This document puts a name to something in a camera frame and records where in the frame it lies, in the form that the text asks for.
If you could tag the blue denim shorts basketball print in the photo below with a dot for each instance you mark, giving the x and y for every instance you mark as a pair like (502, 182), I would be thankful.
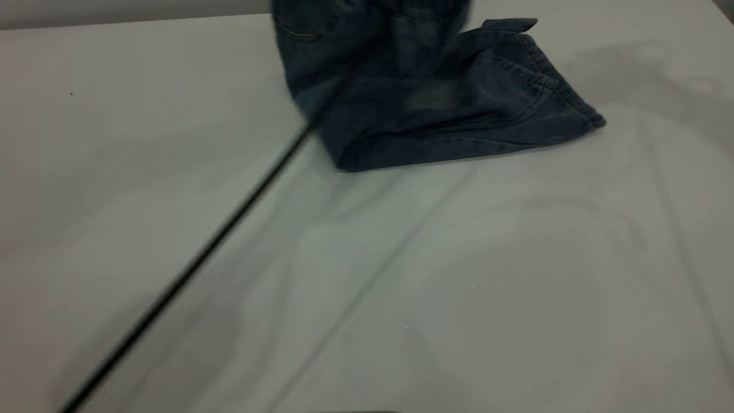
(436, 115)

